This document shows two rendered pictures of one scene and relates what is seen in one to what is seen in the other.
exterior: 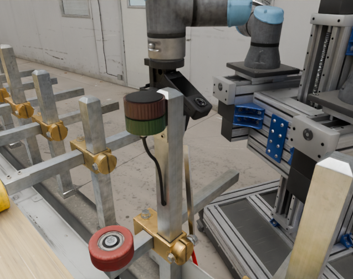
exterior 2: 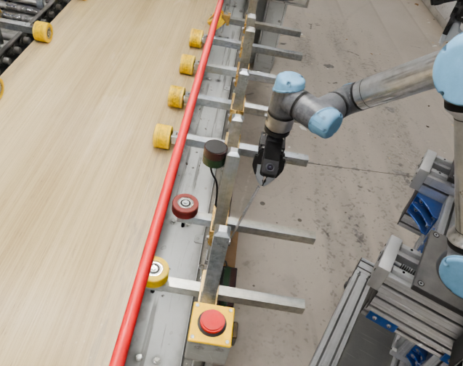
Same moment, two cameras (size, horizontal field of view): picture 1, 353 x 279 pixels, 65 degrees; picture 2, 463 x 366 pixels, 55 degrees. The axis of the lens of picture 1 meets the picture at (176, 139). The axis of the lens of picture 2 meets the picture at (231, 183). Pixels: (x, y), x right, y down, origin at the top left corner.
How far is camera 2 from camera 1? 0.86 m
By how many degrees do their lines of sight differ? 38
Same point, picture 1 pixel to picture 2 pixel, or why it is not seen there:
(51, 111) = (239, 101)
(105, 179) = not seen: hidden behind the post
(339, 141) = (388, 279)
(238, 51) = not seen: outside the picture
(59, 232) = (204, 182)
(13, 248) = (152, 171)
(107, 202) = not seen: hidden behind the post
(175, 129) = (230, 172)
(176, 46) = (276, 125)
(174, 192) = (222, 204)
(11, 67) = (247, 46)
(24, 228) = (163, 165)
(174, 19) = (278, 109)
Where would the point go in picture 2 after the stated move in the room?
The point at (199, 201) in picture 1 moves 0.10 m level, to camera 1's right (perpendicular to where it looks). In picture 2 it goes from (260, 229) to (282, 251)
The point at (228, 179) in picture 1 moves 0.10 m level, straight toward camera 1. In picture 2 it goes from (299, 235) to (272, 243)
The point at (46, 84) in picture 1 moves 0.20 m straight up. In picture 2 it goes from (243, 82) to (254, 27)
